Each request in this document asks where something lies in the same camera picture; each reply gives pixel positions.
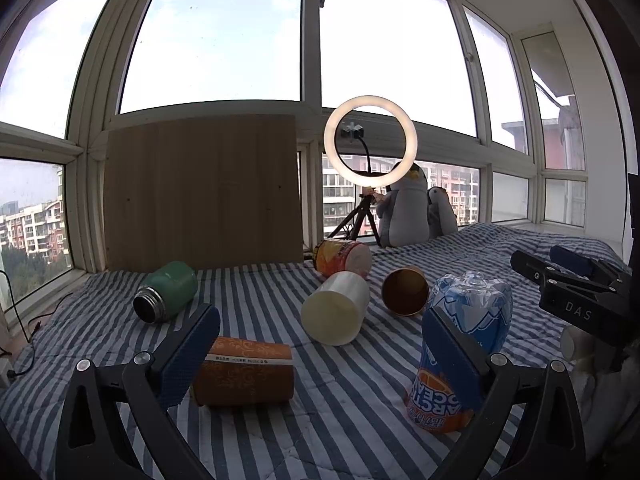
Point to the black phone clamp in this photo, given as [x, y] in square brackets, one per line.
[352, 132]

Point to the large grey penguin plush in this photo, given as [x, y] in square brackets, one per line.
[402, 210]

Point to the white plastic cup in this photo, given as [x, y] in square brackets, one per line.
[332, 315]

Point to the orange patterned paper cup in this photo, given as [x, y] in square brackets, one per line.
[250, 375]

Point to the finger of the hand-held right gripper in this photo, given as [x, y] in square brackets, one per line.
[532, 266]
[570, 260]

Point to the orange instant noodle cup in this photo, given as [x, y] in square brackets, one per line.
[342, 257]

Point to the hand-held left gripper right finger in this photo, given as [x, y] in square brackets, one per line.
[452, 355]

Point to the small grey penguin plush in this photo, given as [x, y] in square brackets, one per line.
[442, 212]

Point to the blue striped blanket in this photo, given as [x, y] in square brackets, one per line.
[350, 410]

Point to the blue orange drink bottle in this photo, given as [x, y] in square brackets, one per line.
[475, 305]

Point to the wooden board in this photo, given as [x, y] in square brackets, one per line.
[200, 190]

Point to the gold metal cup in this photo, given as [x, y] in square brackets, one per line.
[405, 292]

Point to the green thermos flask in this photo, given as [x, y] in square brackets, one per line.
[172, 285]

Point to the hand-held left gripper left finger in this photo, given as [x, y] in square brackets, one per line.
[192, 355]

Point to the black tripod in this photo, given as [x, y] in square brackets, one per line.
[364, 210]

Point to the white round object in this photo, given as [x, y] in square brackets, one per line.
[577, 345]

